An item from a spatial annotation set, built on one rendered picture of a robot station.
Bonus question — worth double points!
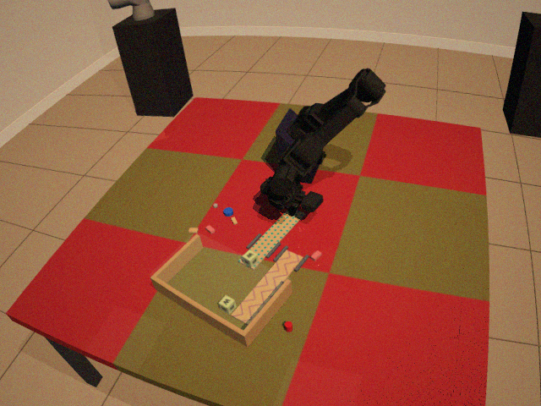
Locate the tan zigzag-patterned strip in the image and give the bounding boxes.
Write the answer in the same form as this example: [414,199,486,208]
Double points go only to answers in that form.
[271,250,303,277]

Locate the tan strip with green polka dots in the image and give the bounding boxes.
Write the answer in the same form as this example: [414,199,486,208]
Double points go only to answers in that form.
[247,210,305,262]

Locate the tan open-top wooden box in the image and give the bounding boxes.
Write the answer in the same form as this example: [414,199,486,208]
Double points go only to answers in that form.
[149,232,292,347]

